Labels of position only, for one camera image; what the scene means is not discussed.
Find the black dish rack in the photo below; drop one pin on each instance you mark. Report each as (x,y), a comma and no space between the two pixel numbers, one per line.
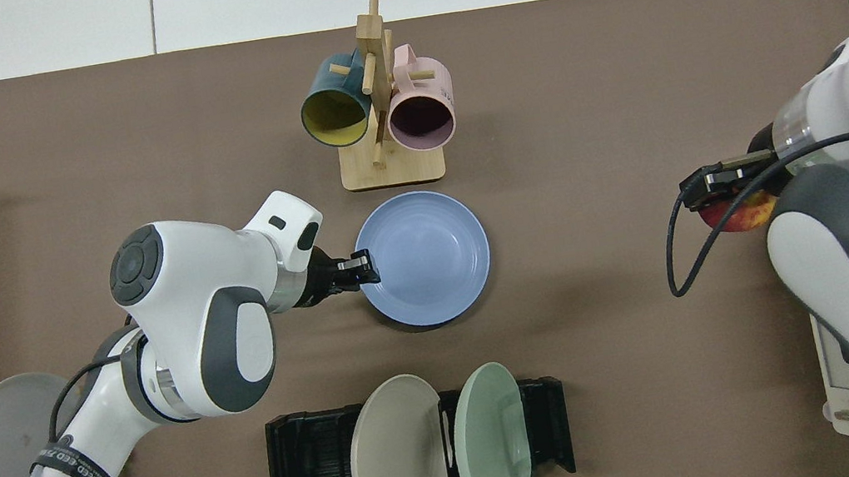
(306,458)

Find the dark teal cup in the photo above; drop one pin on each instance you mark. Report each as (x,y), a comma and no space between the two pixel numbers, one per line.
(334,113)

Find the wooden cup stand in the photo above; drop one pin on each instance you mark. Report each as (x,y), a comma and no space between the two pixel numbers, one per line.
(393,167)

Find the red yellow apple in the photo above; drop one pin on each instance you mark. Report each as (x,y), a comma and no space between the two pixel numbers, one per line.
(749,217)

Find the grey plate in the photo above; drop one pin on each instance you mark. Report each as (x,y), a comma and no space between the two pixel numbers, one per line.
(8,435)

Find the brown table cloth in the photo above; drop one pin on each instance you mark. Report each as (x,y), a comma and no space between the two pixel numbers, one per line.
(584,122)

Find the pink cup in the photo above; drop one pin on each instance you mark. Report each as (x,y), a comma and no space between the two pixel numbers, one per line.
(419,117)

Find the beige plate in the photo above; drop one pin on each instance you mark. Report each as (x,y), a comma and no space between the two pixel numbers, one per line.
(398,453)

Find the pale green plate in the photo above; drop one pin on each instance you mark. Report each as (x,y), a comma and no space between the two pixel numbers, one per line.
(489,447)

